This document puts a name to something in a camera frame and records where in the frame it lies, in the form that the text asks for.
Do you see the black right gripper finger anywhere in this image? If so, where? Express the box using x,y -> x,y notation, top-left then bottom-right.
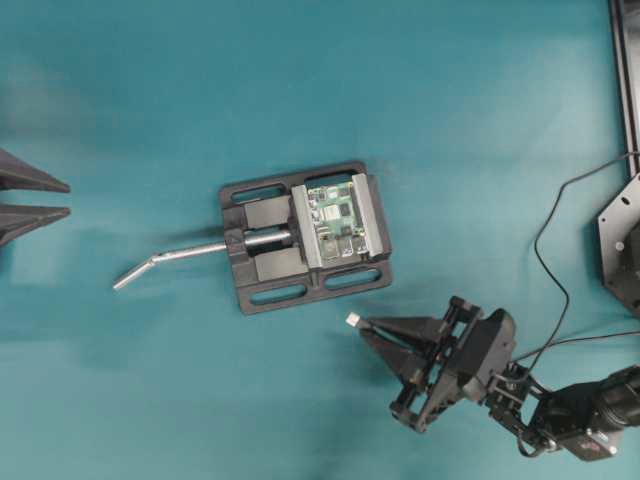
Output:
369,316 -> 445,349
360,329 -> 428,390

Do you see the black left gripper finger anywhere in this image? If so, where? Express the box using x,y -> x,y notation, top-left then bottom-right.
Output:
0,205 -> 70,245
0,149 -> 70,193

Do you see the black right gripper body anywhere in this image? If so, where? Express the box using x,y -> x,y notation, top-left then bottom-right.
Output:
390,296 -> 516,433

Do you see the black USB cable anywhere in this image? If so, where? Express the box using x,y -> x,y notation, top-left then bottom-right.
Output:
346,150 -> 640,371

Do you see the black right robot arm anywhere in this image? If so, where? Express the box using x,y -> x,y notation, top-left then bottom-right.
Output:
346,297 -> 639,461

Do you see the green single-board computer PCB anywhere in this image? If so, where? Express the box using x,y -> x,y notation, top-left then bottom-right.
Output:
307,181 -> 368,264

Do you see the black bench vise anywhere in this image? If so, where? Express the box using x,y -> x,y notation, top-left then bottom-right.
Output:
219,160 -> 392,315

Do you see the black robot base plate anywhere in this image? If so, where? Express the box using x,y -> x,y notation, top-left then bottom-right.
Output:
597,174 -> 639,317

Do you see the silver vise crank handle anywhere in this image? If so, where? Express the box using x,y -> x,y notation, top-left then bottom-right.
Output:
112,243 -> 227,290

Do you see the black aluminium frame rail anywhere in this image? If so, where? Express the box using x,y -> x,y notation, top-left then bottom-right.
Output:
609,0 -> 639,177

